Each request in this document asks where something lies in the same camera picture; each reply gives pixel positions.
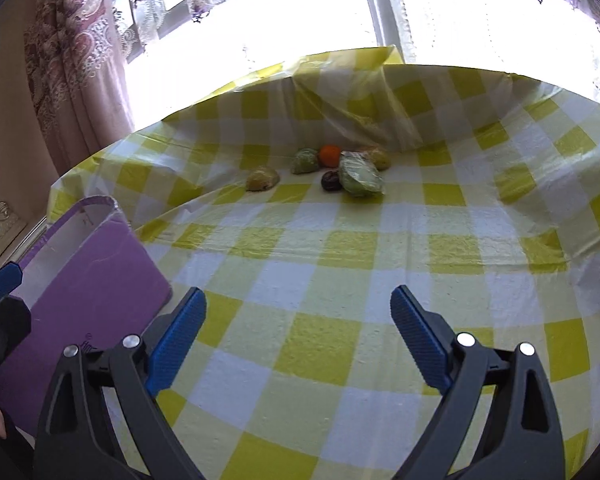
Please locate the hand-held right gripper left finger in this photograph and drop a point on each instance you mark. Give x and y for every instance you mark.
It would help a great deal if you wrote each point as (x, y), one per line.
(177, 342)

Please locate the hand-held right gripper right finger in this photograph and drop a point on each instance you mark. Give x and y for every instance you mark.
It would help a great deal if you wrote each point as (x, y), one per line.
(420, 342)

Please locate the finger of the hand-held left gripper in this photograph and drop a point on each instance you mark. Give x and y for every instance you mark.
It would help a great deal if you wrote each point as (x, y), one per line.
(0, 282)

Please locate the purple cardboard box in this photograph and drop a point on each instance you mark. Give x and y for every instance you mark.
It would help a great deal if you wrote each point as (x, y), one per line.
(95, 285)

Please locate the plastic-wrapped green fruit white label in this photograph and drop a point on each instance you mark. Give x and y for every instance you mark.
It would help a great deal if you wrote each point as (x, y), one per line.
(361, 176)

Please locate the plastic-wrapped yellow fruit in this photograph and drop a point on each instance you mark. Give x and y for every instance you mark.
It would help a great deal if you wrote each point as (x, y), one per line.
(262, 179)

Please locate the dark purple mangosteen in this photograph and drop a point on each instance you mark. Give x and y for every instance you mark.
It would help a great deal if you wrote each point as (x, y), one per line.
(331, 180)

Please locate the plastic-wrapped orange-yellow fruit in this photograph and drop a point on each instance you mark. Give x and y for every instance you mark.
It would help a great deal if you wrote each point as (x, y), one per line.
(378, 157)

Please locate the orange tangerine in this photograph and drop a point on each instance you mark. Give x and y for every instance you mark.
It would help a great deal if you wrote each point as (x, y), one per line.
(329, 155)

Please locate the ornate white dresser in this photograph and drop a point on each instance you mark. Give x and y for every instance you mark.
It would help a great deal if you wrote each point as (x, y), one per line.
(10, 246)

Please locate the yellow checkered tablecloth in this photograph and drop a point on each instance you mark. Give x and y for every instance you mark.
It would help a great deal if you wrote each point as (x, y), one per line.
(330, 260)

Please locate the pink curtain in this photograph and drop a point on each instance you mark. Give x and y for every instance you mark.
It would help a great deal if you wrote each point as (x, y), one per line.
(75, 60)

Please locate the white window frame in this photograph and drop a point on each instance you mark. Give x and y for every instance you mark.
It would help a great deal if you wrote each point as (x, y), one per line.
(382, 15)

